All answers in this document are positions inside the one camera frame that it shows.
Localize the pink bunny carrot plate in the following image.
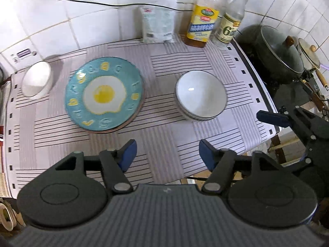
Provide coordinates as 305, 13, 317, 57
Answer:
81, 75, 143, 132

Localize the small white bowl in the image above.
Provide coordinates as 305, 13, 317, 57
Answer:
175, 70, 227, 117

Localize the blue fried egg plate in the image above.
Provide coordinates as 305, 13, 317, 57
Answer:
65, 57, 144, 133

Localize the cooking wine bottle yellow label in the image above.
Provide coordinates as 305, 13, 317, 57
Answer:
184, 0, 221, 48

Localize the white plastic bag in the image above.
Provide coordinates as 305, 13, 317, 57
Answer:
140, 6, 176, 43

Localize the vinegar bottle yellow cap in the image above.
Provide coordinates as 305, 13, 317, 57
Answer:
212, 0, 248, 50

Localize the black power cable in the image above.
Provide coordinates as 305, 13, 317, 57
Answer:
54, 0, 196, 12

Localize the striped table cloth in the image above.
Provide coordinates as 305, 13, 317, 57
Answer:
3, 40, 279, 198

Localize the black wok with lid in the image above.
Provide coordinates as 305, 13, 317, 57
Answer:
237, 25, 305, 85

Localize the small pot with lid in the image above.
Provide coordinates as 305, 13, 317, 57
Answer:
297, 38, 328, 91

